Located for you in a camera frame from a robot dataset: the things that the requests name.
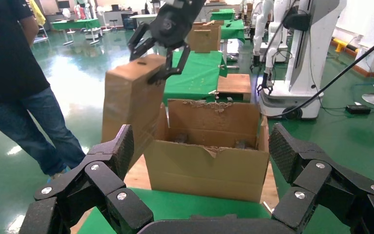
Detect low wooden crate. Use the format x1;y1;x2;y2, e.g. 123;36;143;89
216;73;252;103

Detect open brown carton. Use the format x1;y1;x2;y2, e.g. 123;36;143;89
186;20;222;54

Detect black power adapter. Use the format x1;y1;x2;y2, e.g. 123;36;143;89
345;104;372;115

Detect small brown cardboard box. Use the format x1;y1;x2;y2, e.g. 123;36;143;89
101;54;169;169

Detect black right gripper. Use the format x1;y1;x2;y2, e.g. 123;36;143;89
127;0;206;86

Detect large open cardboard carton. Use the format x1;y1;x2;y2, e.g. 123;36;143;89
143;98;270;204

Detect person in blue jeans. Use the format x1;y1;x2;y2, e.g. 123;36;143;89
0;0;86;183

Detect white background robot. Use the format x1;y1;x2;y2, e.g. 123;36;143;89
251;0;348;121

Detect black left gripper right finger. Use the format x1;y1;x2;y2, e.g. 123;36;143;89
268;122;374;234

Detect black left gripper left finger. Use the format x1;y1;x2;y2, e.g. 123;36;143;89
19;124;154;234

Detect long black cable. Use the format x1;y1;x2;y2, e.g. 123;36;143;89
267;30;374;119

